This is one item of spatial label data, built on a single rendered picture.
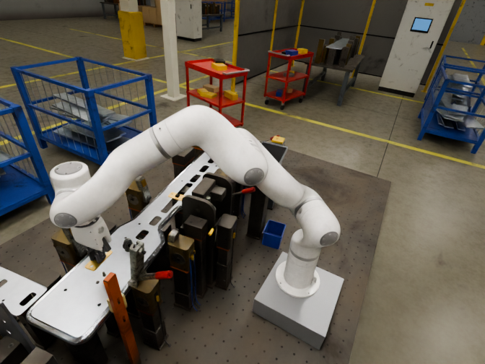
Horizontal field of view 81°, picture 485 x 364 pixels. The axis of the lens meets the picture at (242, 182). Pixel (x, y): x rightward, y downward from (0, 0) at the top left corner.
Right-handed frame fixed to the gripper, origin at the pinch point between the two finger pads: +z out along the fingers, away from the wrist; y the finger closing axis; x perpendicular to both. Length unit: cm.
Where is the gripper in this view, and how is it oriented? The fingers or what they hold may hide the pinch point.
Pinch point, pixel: (97, 254)
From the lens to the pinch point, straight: 101.1
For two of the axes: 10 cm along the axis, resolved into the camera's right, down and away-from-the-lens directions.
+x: -3.4, 5.2, -7.8
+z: -0.7, 8.2, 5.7
